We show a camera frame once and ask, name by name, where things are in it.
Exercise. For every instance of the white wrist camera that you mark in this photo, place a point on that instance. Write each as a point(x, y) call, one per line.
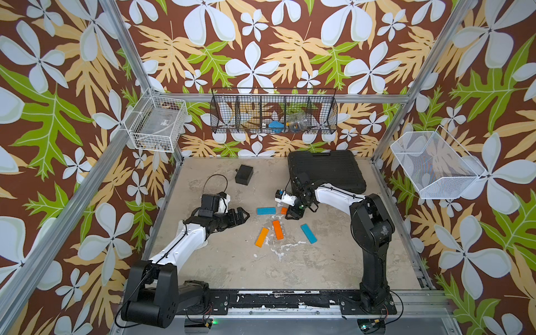
point(282, 197)
point(212, 204)

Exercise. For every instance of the red-orange block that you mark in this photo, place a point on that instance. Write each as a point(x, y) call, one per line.
point(278, 230)

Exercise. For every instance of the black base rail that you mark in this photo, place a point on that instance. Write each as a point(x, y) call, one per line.
point(348, 302)

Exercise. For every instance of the white mesh basket right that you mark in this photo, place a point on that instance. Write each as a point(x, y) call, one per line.
point(438, 166)

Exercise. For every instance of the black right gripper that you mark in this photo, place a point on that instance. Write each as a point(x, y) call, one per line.
point(293, 213)

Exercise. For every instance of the teal block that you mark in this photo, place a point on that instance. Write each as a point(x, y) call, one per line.
point(266, 211)
point(309, 234)

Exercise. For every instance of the black wire basket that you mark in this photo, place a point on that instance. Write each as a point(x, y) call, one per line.
point(252, 109)

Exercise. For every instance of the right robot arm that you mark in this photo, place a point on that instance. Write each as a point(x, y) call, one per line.
point(370, 225)

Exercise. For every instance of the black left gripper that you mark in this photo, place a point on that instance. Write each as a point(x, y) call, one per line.
point(234, 221)

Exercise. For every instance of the small black box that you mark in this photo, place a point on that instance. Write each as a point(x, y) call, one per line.
point(243, 175)

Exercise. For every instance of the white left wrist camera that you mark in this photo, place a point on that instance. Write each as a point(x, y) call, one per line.
point(212, 204)

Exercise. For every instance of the large black tool case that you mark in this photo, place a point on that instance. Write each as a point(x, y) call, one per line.
point(339, 168)

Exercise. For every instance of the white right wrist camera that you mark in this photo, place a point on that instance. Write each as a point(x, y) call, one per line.
point(282, 197)

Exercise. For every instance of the light orange block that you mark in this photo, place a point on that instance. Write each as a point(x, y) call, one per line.
point(262, 237)

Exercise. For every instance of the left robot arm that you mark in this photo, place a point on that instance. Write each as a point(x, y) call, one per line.
point(153, 295)

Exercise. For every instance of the white wire basket left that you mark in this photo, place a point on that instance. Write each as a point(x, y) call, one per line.
point(156, 121)

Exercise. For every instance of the blue object in basket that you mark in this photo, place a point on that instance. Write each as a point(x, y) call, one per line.
point(276, 127)

